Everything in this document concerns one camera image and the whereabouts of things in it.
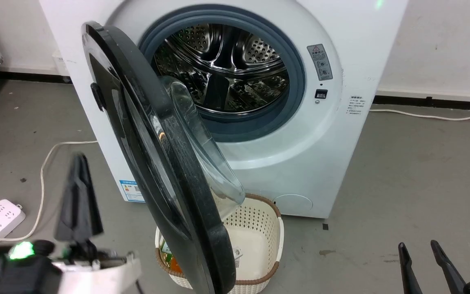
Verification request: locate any white text sticker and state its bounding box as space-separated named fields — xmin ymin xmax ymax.
xmin=345 ymin=95 xmax=367 ymax=116

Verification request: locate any grey warning sticker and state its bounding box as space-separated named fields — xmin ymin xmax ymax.
xmin=306 ymin=43 xmax=334 ymax=81

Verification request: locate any orange green packet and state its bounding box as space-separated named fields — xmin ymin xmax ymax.
xmin=160 ymin=240 xmax=183 ymax=274

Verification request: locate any white front-load washing machine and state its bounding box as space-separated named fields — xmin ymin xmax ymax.
xmin=39 ymin=0 xmax=409 ymax=219

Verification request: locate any white power cable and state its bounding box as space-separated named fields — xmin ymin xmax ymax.
xmin=0 ymin=140 xmax=98 ymax=242

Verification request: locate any steel washer drum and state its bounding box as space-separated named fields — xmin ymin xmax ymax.
xmin=152 ymin=23 xmax=290 ymax=114

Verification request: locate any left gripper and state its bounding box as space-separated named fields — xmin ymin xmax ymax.
xmin=0 ymin=154 xmax=142 ymax=294

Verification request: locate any blue white energy label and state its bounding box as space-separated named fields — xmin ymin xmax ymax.
xmin=119 ymin=180 xmax=146 ymax=203

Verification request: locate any thin white floor cable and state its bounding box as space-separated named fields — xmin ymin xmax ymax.
xmin=369 ymin=108 xmax=470 ymax=122

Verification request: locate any black round glass washer door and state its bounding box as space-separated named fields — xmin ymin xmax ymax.
xmin=81 ymin=20 xmax=246 ymax=294

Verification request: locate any white woven basket brown rim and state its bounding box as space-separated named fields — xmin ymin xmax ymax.
xmin=155 ymin=193 xmax=284 ymax=294

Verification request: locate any small white tag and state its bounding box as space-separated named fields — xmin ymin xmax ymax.
xmin=231 ymin=247 xmax=244 ymax=269

